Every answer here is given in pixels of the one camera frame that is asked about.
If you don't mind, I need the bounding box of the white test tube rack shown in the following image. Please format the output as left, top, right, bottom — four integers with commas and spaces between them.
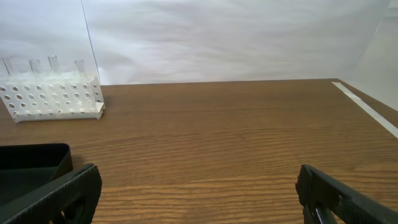
0, 70, 106, 123

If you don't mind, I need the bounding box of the black tray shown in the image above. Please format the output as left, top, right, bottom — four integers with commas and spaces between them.
0, 142, 74, 208

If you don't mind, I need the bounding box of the clear test tube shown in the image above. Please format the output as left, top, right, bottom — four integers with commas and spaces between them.
2, 57, 17, 77
47, 55, 60, 74
29, 59, 42, 75
74, 59, 86, 75

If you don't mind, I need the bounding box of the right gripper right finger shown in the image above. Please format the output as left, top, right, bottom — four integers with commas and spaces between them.
295, 164, 398, 224

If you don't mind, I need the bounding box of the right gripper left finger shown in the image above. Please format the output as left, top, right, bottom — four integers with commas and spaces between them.
0, 163, 103, 224

